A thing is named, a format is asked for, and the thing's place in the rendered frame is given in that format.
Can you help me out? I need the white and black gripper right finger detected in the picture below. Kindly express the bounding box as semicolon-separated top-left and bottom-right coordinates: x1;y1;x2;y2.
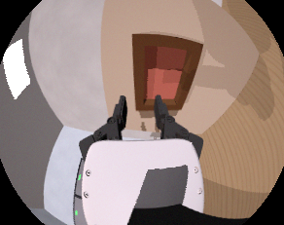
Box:
154;94;203;159

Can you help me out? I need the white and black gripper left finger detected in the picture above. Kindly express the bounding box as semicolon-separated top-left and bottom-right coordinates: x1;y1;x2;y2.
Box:
79;95;127;162

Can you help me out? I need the beige flat board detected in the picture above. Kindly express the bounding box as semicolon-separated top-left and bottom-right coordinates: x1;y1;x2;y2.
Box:
100;0;260;134

